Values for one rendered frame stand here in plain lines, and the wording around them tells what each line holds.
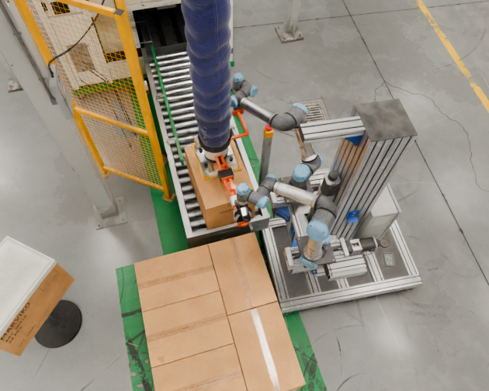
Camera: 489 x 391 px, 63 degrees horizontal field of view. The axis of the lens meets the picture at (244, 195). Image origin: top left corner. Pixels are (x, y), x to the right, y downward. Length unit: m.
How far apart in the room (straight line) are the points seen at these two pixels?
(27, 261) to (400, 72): 4.65
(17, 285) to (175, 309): 1.06
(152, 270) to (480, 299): 2.93
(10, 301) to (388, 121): 2.47
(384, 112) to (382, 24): 4.21
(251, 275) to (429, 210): 2.13
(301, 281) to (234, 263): 0.67
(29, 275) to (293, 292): 2.01
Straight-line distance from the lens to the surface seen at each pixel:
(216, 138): 2.68
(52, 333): 3.91
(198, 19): 2.04
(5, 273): 3.08
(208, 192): 3.05
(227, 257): 3.25
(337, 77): 5.38
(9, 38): 2.63
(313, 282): 3.58
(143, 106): 3.08
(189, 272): 3.22
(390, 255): 3.88
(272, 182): 2.34
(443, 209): 4.59
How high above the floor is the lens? 3.57
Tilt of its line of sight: 60 degrees down
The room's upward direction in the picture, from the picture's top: 3 degrees clockwise
